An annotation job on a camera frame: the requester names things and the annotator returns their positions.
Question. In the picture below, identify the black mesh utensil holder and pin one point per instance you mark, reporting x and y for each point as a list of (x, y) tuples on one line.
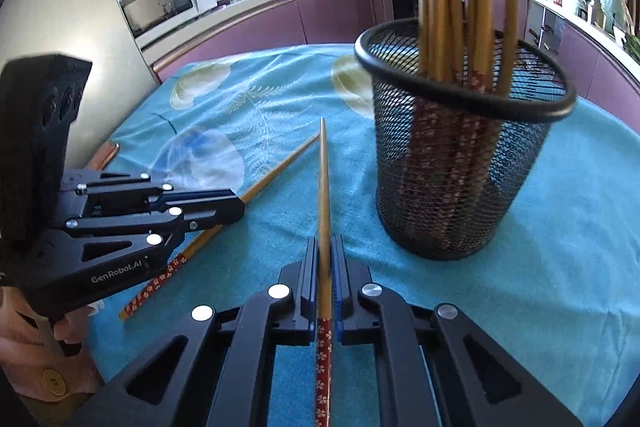
[(525, 187)]

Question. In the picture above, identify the pink buttoned garment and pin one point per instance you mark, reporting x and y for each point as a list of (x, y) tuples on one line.
[(55, 382)]

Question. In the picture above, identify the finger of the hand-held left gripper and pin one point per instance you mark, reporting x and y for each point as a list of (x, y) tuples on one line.
[(200, 197), (215, 217)]

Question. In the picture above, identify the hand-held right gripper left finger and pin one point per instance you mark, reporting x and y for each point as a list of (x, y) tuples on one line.
[(312, 267)]

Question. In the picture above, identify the blue floral tablecloth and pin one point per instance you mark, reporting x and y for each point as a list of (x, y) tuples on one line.
[(550, 257)]

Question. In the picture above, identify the white microwave oven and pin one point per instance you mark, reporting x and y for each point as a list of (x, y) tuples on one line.
[(165, 2)]

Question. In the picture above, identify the person's left hand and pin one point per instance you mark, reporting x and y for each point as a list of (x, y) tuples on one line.
[(27, 337)]

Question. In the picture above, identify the teal domed food cover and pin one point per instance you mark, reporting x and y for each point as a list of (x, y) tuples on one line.
[(612, 7)]

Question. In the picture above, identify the bunch of wooden chopsticks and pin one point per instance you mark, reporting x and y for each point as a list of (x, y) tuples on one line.
[(440, 7)]

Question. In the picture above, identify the purple kitchen cabinets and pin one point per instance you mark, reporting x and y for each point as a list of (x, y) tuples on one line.
[(330, 14)]

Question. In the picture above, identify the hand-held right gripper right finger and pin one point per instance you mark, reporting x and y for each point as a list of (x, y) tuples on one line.
[(337, 277)]

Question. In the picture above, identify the green leafy vegetables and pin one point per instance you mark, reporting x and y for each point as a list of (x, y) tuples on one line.
[(633, 46)]

